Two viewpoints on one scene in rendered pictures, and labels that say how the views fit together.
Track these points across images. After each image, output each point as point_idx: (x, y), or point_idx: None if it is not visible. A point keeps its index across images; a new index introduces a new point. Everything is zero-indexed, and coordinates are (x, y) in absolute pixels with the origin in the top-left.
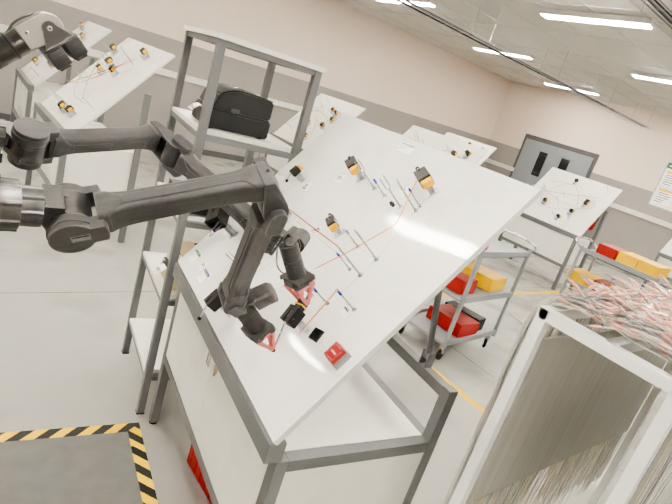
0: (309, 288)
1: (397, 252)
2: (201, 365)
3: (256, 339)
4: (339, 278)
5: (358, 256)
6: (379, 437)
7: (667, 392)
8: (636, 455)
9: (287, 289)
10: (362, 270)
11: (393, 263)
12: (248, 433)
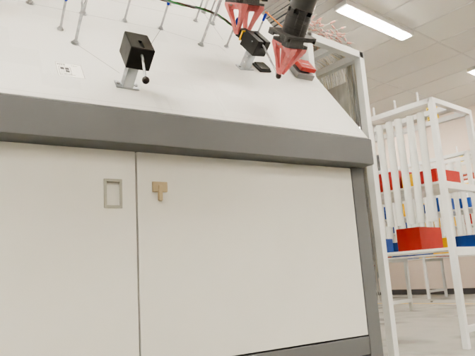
0: (245, 13)
1: (210, 7)
2: (83, 229)
3: (315, 39)
4: (199, 28)
5: (184, 11)
6: None
7: (359, 56)
8: (365, 92)
9: (244, 10)
10: (207, 20)
11: (220, 13)
12: (303, 189)
